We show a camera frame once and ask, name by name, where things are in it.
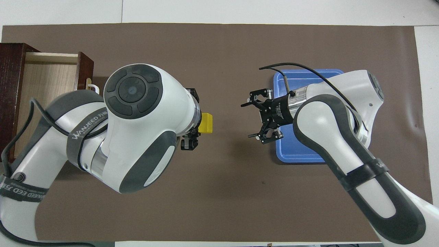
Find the blue plastic tray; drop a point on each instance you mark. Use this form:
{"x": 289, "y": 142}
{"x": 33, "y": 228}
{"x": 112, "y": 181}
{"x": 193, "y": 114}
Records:
{"x": 291, "y": 151}

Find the wooden drawer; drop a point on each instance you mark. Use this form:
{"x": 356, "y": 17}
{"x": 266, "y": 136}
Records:
{"x": 48, "y": 79}

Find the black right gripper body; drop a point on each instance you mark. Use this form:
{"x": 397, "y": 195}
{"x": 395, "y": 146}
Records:
{"x": 277, "y": 110}

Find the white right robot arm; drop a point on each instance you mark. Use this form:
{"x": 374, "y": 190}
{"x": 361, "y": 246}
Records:
{"x": 329, "y": 137}

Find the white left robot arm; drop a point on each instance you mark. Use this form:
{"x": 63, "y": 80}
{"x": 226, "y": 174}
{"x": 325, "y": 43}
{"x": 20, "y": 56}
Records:
{"x": 137, "y": 137}

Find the brown table mat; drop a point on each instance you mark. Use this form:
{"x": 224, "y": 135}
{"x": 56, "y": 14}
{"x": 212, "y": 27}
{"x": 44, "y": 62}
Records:
{"x": 233, "y": 192}

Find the yellow cube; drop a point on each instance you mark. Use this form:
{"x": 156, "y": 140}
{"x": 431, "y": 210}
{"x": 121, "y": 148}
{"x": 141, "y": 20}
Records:
{"x": 206, "y": 123}

